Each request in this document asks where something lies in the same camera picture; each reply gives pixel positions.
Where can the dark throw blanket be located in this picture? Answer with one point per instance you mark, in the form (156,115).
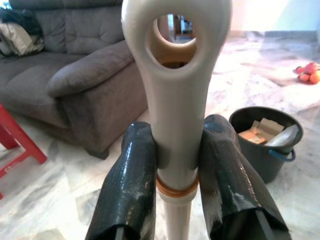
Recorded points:
(22,20)

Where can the red and orange fruit pile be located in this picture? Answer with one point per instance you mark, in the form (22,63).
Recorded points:
(310,73)

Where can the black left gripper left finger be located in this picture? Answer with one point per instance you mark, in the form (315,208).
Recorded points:
(130,187)

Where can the pale cardboard piece in bucket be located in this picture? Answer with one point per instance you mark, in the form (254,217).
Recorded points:
(270,126)

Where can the silver plastic wrapper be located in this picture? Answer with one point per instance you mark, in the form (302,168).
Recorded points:
(282,137)

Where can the cream hand broom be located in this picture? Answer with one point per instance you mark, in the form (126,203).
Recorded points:
(175,112)

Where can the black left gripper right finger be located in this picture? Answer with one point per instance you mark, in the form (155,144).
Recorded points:
(225,187)

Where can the dark brown fabric sofa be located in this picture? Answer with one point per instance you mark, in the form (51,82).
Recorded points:
(87,75)

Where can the dark wooden shelf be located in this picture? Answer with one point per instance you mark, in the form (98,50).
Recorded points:
(183,30)

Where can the black plastic bucket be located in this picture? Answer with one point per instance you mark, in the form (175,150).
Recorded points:
(255,160)

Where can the red stool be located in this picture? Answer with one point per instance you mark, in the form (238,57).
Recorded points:
(17,140)

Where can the gold cardboard box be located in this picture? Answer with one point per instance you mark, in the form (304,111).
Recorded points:
(250,137)

